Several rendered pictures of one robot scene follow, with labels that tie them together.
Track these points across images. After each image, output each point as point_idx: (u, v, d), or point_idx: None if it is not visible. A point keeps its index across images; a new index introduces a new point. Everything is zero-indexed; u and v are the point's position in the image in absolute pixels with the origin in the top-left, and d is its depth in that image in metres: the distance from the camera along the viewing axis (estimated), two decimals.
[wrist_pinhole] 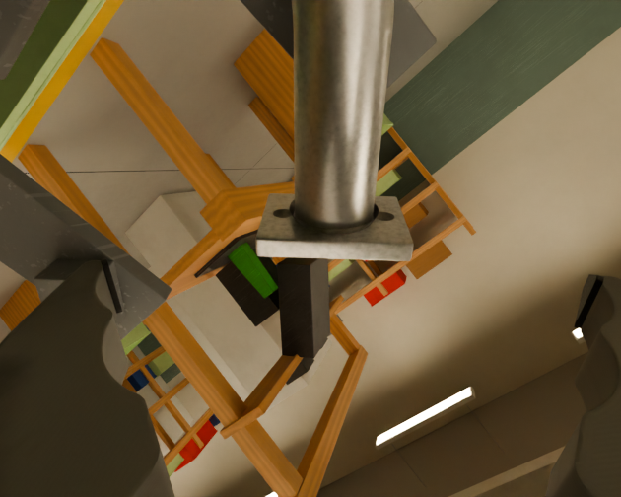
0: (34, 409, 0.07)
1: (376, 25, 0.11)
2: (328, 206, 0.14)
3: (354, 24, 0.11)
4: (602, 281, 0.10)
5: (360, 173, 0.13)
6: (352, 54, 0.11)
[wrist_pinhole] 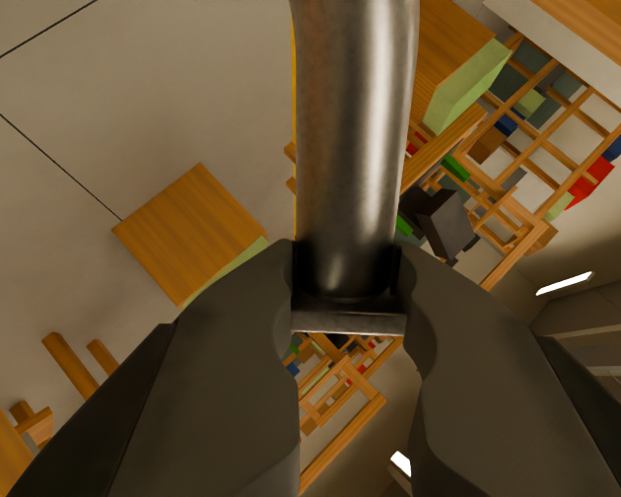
0: (214, 356, 0.08)
1: (396, 60, 0.09)
2: (336, 271, 0.11)
3: (371, 58, 0.09)
4: (401, 249, 0.11)
5: (375, 233, 0.11)
6: (368, 95, 0.09)
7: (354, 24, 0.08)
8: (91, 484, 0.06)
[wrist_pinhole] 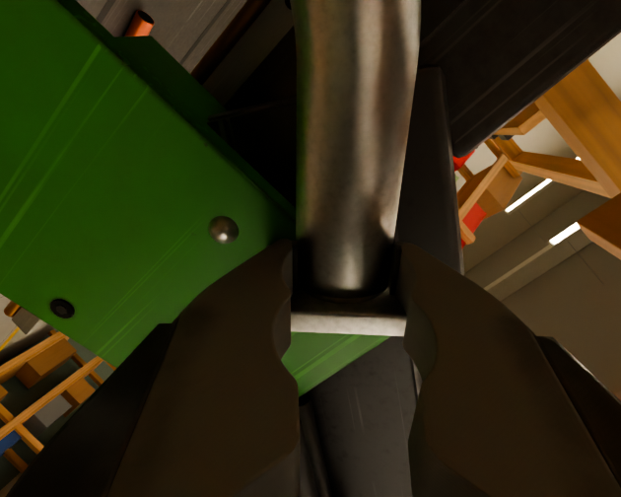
0: (214, 356, 0.08)
1: (398, 60, 0.09)
2: (336, 271, 0.11)
3: (373, 58, 0.09)
4: (401, 249, 0.11)
5: (375, 233, 0.11)
6: (369, 95, 0.09)
7: (355, 25, 0.08)
8: (91, 484, 0.06)
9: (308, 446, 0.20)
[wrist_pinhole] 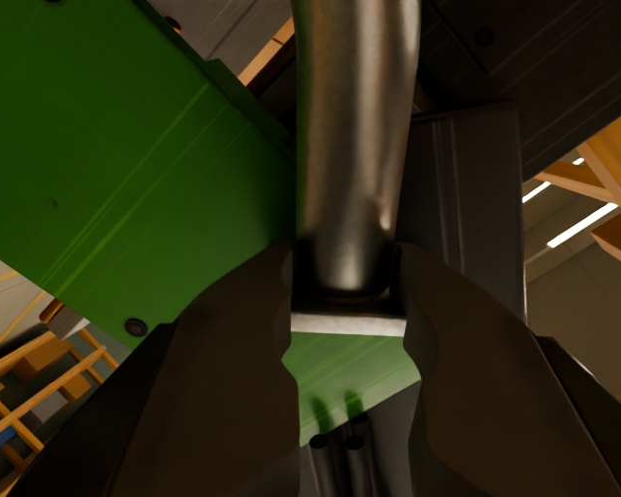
0: (214, 356, 0.08)
1: (398, 60, 0.09)
2: (336, 271, 0.11)
3: (372, 59, 0.09)
4: (401, 249, 0.11)
5: (375, 234, 0.11)
6: (369, 96, 0.09)
7: (355, 25, 0.08)
8: (91, 484, 0.06)
9: (364, 461, 0.20)
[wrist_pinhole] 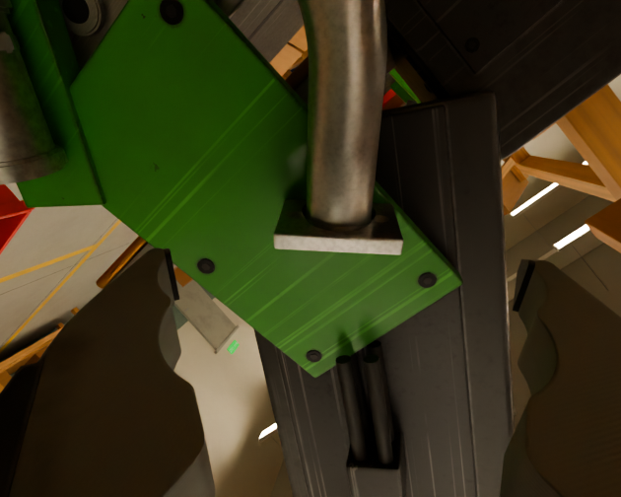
0: (96, 385, 0.07)
1: (372, 67, 0.14)
2: (333, 207, 0.17)
3: (355, 66, 0.14)
4: (534, 265, 0.10)
5: (359, 180, 0.16)
6: (354, 89, 0.14)
7: (344, 45, 0.14)
8: None
9: (378, 380, 0.25)
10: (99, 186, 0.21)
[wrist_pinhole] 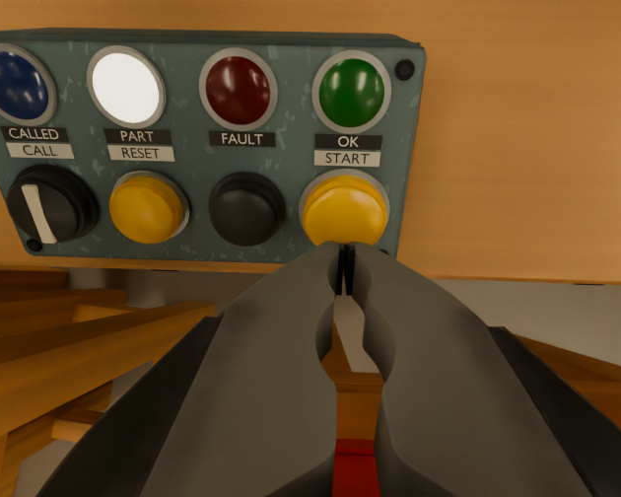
0: (255, 354, 0.08)
1: None
2: None
3: None
4: (355, 249, 0.11)
5: None
6: None
7: None
8: (132, 466, 0.06)
9: None
10: None
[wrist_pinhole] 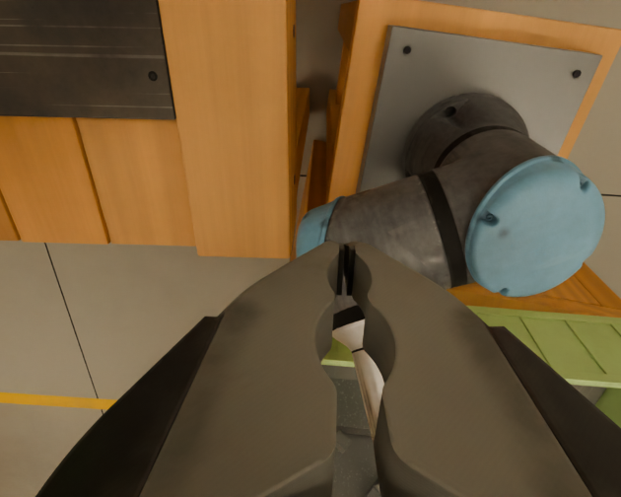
0: (255, 353, 0.08)
1: None
2: None
3: None
4: (355, 249, 0.11)
5: None
6: None
7: None
8: (132, 466, 0.06)
9: None
10: None
